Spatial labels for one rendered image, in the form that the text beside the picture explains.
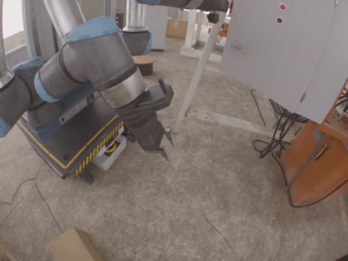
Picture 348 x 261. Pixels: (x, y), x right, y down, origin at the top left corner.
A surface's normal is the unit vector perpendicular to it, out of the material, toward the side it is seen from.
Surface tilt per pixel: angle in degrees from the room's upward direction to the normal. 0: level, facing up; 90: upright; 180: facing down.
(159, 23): 90
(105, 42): 75
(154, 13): 90
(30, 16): 90
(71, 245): 0
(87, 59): 92
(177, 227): 0
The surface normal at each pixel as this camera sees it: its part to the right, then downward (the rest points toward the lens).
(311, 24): -0.73, 0.41
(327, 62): -0.25, 0.65
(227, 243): 0.11, -0.72
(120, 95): 0.26, 0.61
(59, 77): 0.06, 0.72
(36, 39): 0.92, 0.33
